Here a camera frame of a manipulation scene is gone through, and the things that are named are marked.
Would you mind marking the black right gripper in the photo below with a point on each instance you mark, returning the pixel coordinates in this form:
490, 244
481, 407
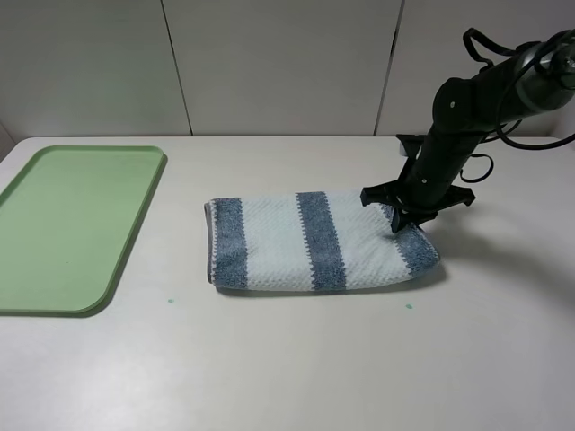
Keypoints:
425, 184

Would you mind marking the blue white striped towel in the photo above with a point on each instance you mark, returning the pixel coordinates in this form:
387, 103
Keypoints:
319, 241

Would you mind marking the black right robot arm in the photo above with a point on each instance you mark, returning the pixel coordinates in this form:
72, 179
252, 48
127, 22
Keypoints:
513, 84

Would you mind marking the green plastic tray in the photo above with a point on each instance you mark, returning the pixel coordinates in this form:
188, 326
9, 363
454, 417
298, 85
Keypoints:
68, 221

